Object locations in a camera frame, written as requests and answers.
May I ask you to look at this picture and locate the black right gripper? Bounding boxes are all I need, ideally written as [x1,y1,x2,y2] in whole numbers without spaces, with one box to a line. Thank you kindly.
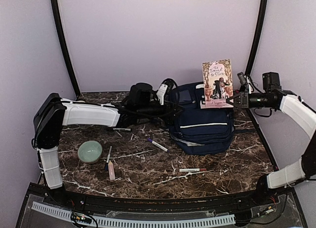
[227,91,273,110]

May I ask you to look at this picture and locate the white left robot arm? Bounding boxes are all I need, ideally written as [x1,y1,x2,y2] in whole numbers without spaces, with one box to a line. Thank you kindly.
[31,78,183,206]

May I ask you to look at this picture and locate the black left frame post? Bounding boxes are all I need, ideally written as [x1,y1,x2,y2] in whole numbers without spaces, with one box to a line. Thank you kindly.
[50,0,81,98]

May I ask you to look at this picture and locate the red capped white marker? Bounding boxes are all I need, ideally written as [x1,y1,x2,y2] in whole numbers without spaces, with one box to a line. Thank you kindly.
[179,168,207,172]

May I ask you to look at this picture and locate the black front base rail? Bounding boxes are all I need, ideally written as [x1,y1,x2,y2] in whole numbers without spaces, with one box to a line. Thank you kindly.
[24,181,294,215]

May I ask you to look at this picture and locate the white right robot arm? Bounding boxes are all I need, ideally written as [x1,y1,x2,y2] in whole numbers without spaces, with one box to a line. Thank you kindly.
[226,72,316,205]

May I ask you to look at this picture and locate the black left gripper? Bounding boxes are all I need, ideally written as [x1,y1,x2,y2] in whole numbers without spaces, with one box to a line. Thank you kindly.
[137,100,186,122]

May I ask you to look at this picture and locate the black right frame post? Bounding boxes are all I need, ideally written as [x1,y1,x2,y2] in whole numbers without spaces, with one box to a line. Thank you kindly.
[244,0,268,75]

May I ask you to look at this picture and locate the black frame post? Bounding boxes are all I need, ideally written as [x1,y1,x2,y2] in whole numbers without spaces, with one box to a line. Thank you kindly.
[244,0,268,75]
[50,0,81,98]

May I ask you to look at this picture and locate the white slotted cable duct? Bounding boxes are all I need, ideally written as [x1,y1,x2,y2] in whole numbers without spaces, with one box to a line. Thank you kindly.
[31,202,236,228]

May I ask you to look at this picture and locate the light green ceramic bowl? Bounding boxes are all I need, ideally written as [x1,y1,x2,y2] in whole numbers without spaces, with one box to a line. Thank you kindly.
[77,141,103,164]

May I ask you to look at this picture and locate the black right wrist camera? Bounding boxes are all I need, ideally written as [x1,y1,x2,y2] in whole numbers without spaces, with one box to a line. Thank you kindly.
[237,72,253,94]

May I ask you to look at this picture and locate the purple capped white marker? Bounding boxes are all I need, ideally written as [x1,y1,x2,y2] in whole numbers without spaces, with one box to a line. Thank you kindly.
[147,138,169,152]

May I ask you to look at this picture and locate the navy blue student backpack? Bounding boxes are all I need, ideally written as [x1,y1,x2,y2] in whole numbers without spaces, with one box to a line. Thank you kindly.
[167,82,235,155]

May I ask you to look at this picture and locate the pink pencil-shaped eraser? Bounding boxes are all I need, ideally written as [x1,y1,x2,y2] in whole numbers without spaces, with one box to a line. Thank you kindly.
[108,161,116,181]

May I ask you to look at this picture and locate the black capped white marker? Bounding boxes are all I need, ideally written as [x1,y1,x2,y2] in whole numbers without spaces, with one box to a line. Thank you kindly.
[113,128,132,132]

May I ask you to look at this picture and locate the pink illustrated paperback book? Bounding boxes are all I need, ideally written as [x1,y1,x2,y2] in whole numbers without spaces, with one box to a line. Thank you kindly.
[200,59,234,109]

